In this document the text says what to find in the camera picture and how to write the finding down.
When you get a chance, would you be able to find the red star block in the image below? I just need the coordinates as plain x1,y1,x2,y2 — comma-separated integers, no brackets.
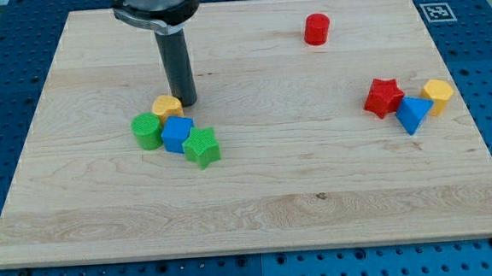
364,78,404,120

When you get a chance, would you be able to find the white fiducial marker tag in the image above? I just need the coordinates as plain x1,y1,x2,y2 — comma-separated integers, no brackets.
420,2,457,23

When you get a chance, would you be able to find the blue cube block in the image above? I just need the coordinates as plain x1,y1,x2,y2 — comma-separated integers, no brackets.
161,115,194,153

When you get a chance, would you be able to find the dark cylindrical pointer rod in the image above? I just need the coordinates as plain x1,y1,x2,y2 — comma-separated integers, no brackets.
155,29,197,107

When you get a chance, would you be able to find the red cylinder block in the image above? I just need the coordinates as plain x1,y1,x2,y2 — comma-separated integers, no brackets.
304,13,331,46

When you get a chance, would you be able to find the yellow hexagon block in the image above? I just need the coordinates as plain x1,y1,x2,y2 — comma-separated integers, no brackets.
419,79,454,116

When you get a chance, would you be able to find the blue triangle block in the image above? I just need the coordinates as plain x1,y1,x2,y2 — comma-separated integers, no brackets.
395,97,434,135

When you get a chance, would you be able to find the wooden board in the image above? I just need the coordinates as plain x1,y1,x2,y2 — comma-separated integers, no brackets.
0,0,492,269

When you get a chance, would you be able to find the yellow cylinder block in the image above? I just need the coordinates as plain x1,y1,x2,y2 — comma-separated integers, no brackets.
151,95,184,126

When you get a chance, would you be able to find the green cylinder block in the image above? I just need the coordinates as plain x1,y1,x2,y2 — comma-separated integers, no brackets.
131,112,162,150

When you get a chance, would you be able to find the green star block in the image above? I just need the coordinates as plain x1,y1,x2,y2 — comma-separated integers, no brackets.
182,127,221,170

